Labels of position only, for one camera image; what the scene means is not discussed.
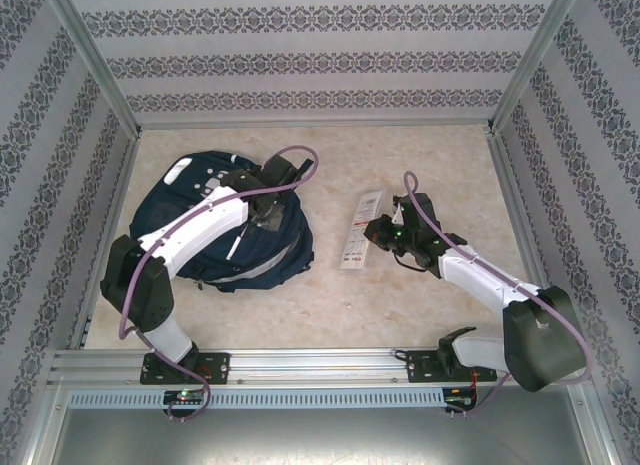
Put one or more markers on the white packet red label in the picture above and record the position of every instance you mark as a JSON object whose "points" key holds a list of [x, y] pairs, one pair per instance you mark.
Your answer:
{"points": [[357, 235]]}

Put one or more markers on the navy blue backpack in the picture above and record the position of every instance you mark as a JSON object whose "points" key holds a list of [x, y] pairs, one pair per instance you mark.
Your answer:
{"points": [[270, 255]]}

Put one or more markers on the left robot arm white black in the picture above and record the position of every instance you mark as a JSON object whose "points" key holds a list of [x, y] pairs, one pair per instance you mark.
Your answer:
{"points": [[200, 225]]}

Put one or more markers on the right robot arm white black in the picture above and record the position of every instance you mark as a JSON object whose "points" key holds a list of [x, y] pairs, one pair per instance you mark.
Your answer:
{"points": [[540, 335]]}

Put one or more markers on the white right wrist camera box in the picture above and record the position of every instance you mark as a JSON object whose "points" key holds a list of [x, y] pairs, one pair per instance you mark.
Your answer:
{"points": [[397, 212]]}

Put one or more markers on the aluminium table edge rail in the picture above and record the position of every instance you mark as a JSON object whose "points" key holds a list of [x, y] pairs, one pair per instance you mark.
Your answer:
{"points": [[107, 225], [310, 122], [524, 230]]}

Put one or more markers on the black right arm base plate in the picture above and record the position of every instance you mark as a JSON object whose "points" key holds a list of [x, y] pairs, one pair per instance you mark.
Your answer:
{"points": [[415, 367]]}

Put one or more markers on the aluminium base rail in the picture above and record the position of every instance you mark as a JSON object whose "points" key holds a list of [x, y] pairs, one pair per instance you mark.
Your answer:
{"points": [[310, 365]]}

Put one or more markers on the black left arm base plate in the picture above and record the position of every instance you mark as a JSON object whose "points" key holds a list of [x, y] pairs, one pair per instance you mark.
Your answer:
{"points": [[217, 367]]}

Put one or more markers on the aluminium frame post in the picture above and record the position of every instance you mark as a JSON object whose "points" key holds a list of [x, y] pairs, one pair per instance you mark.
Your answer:
{"points": [[535, 50], [91, 50]]}

